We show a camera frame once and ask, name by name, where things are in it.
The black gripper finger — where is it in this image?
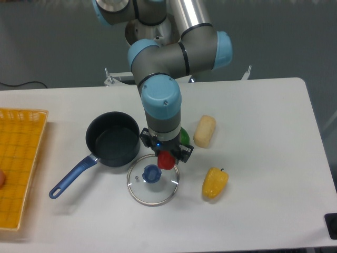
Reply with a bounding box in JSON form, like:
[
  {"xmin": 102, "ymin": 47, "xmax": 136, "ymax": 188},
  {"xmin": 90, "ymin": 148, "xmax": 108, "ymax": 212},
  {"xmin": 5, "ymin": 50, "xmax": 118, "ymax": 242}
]
[
  {"xmin": 173, "ymin": 144, "xmax": 194, "ymax": 164},
  {"xmin": 140, "ymin": 128, "xmax": 153, "ymax": 148}
]

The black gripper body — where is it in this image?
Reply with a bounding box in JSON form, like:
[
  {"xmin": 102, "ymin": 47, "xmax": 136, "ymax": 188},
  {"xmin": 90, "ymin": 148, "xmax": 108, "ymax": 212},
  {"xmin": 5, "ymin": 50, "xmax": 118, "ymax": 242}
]
[{"xmin": 148, "ymin": 133, "xmax": 182, "ymax": 158}]

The red bell pepper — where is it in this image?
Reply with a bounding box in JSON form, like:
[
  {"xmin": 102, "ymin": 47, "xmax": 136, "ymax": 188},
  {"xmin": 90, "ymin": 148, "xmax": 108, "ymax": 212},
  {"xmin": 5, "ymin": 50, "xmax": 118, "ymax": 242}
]
[{"xmin": 157, "ymin": 151, "xmax": 175, "ymax": 170}]

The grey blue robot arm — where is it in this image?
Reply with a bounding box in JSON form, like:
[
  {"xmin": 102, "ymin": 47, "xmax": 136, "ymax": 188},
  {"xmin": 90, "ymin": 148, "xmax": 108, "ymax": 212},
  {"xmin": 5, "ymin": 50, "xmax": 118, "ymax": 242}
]
[{"xmin": 92, "ymin": 1, "xmax": 233, "ymax": 162}]

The green bell pepper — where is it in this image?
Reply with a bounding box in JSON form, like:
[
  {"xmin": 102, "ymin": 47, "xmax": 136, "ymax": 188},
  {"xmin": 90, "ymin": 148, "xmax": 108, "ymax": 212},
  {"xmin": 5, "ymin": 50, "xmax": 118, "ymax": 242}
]
[{"xmin": 181, "ymin": 127, "xmax": 190, "ymax": 145}]

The yellow bell pepper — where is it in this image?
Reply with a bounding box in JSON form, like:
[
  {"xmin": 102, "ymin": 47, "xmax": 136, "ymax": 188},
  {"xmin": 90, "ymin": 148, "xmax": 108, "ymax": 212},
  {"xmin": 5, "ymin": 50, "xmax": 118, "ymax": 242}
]
[{"xmin": 202, "ymin": 167, "xmax": 229, "ymax": 199}]

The beige bread loaf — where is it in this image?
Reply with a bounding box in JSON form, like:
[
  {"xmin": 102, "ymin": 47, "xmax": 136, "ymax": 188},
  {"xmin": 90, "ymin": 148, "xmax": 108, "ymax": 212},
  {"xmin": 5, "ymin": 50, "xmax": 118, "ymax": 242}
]
[{"xmin": 193, "ymin": 115, "xmax": 216, "ymax": 148}]

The glass lid blue knob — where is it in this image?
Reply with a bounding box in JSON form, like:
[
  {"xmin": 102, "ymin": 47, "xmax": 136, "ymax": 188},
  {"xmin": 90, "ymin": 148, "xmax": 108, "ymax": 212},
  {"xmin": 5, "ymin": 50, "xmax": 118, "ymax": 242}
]
[{"xmin": 126, "ymin": 154, "xmax": 180, "ymax": 207}]

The yellow plastic basket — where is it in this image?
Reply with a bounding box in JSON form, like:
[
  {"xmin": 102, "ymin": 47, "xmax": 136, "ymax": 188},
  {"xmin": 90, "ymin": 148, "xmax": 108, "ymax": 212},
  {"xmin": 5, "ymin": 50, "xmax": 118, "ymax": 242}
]
[{"xmin": 1, "ymin": 108, "xmax": 48, "ymax": 231}]

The black device table corner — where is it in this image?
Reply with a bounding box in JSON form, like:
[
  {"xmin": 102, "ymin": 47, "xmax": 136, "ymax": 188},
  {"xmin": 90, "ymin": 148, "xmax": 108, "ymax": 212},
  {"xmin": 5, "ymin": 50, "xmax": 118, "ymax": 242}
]
[{"xmin": 324, "ymin": 213, "xmax": 337, "ymax": 240}]

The dark pot blue handle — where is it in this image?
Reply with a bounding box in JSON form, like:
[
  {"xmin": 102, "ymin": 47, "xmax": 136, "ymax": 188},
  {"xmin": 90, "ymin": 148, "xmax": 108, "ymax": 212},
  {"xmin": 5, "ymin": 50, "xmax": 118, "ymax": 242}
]
[{"xmin": 49, "ymin": 111, "xmax": 140, "ymax": 199}]

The white metal base frame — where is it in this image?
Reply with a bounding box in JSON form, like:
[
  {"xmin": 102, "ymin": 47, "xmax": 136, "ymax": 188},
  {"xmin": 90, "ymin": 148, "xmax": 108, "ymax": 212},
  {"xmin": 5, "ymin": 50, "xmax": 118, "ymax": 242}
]
[{"xmin": 103, "ymin": 67, "xmax": 196, "ymax": 87}]

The white metal bracket right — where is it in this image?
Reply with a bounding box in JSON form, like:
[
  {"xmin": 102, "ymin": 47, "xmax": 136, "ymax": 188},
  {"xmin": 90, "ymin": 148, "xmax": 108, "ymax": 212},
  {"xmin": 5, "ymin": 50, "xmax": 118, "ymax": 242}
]
[{"xmin": 241, "ymin": 65, "xmax": 252, "ymax": 81}]

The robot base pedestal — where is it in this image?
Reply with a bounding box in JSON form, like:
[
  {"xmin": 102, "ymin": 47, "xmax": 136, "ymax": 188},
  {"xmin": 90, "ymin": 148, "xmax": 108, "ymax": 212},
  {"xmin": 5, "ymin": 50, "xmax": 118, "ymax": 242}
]
[{"xmin": 125, "ymin": 14, "xmax": 180, "ymax": 46}]

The black floor cable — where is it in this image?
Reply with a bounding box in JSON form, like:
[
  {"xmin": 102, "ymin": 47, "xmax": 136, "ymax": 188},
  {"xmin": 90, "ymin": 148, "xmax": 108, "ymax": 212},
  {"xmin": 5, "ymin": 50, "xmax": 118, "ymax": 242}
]
[{"xmin": 0, "ymin": 81, "xmax": 48, "ymax": 89}]

